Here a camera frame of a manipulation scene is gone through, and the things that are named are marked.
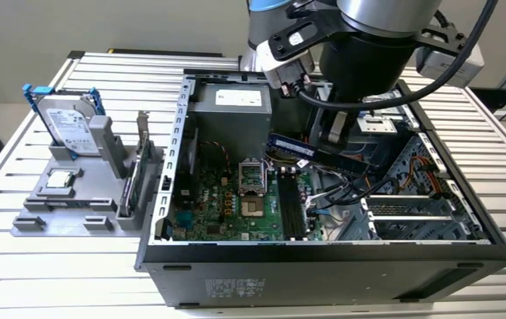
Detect RAM stick with blue label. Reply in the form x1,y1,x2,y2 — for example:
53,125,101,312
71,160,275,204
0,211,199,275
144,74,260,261
266,132,371,175

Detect black RAM slot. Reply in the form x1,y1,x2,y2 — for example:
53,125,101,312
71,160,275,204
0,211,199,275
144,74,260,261
291,167,307,241
278,167,292,241

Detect dark RAM stick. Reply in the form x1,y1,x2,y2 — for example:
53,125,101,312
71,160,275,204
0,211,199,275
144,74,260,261
35,199,107,206

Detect grey metal disk bay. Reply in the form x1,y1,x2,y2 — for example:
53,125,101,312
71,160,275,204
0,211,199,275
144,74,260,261
310,84,418,170

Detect grey power supply box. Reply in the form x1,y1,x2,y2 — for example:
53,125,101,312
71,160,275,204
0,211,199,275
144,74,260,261
188,82,274,159

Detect silver lower drive cage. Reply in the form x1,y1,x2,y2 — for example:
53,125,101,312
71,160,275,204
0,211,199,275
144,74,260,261
360,194,486,242

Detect CPU socket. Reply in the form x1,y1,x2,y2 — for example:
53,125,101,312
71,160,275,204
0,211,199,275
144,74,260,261
239,195,270,219

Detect green motherboard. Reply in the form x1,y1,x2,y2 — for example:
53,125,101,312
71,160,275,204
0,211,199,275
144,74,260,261
170,159,327,242

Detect black open PC case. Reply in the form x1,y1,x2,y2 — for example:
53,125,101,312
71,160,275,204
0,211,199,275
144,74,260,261
133,68,506,308

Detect hard disk in blue carrier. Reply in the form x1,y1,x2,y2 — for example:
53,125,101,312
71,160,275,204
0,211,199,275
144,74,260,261
21,84,107,162

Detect grey parts rack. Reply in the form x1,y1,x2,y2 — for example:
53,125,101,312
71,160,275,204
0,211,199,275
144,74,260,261
11,111,167,239

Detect silver CPU chip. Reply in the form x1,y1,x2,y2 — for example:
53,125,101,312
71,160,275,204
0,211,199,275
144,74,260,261
47,171,76,189

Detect black camera cable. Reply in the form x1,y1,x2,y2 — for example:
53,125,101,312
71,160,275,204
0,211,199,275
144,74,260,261
296,0,501,111

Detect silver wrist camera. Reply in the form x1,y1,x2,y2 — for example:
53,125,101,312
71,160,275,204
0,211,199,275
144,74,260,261
415,46,486,89
255,41,316,90

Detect orange yellow power wires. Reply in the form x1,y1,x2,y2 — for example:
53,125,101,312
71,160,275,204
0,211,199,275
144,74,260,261
407,156,445,200

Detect metal socket cover frame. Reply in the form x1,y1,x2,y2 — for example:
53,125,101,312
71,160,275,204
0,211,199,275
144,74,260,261
238,158,266,196

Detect black cable bundle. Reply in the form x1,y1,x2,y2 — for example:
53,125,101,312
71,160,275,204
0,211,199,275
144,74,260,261
316,179,395,209

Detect red black twisted wire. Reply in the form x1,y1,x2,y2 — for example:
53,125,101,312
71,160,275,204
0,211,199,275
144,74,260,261
198,140,232,175

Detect graphics card with metal bracket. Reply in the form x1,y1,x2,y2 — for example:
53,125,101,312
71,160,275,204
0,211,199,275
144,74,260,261
119,111,156,217

